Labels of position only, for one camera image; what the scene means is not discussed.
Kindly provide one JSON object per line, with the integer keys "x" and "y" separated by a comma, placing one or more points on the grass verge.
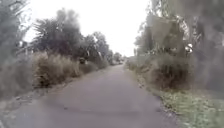
{"x": 196, "y": 108}

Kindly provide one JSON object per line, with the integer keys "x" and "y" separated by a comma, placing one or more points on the dry leaf-strewn verge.
{"x": 16, "y": 103}

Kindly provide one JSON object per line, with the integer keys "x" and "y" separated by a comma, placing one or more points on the grey asphalt path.
{"x": 103, "y": 100}

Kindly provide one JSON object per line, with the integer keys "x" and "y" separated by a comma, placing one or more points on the row of trees and bushes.
{"x": 180, "y": 50}
{"x": 56, "y": 50}

